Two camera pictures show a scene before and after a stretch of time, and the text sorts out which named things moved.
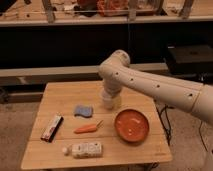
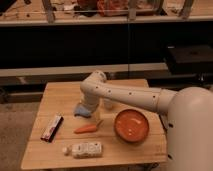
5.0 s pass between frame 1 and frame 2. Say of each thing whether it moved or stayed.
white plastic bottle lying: stayed
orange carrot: stayed
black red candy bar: stayed
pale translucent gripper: moved
